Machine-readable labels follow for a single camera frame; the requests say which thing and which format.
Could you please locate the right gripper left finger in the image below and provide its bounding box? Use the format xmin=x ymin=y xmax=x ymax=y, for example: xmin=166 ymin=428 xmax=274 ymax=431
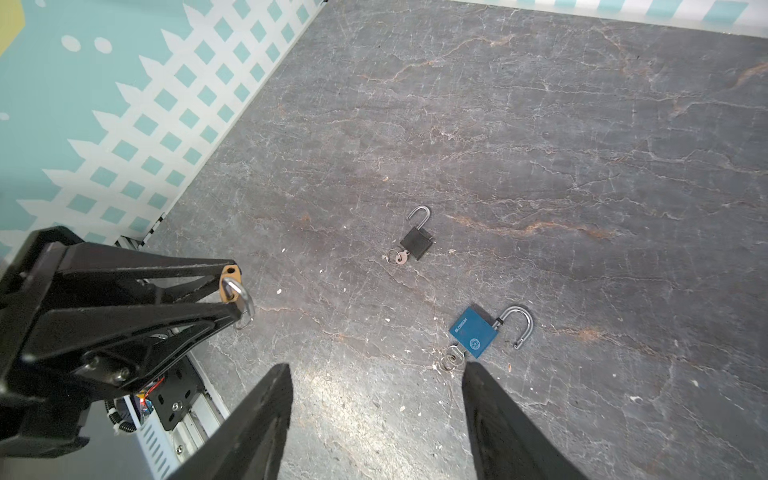
xmin=171 ymin=363 xmax=293 ymax=480

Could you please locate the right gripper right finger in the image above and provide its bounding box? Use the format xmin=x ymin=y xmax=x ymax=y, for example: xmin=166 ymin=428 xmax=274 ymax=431
xmin=462 ymin=362 xmax=585 ymax=479

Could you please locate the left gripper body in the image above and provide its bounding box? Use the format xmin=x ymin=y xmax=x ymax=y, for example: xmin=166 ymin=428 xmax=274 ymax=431
xmin=1 ymin=226 xmax=90 ymax=458

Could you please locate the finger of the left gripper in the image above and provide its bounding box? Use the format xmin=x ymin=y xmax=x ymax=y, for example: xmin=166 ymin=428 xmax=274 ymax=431
xmin=57 ymin=242 xmax=240 ymax=303
xmin=25 ymin=303 xmax=241 ymax=400

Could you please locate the blue padlock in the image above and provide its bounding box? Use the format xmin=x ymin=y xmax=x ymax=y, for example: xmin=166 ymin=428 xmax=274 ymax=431
xmin=449 ymin=305 xmax=535 ymax=359

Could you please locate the brass padlock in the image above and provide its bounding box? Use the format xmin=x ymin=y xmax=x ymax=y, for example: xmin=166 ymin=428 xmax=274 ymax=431
xmin=219 ymin=264 xmax=255 ymax=330

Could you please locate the silver key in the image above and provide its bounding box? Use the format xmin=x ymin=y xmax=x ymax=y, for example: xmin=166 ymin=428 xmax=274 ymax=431
xmin=438 ymin=344 xmax=466 ymax=372
xmin=384 ymin=249 xmax=410 ymax=266

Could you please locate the black padlock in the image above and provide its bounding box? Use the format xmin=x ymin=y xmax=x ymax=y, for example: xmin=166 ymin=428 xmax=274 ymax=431
xmin=400 ymin=205 xmax=433 ymax=261

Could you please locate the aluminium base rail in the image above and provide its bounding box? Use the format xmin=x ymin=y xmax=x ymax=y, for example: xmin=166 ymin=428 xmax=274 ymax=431
xmin=107 ymin=233 xmax=232 ymax=480

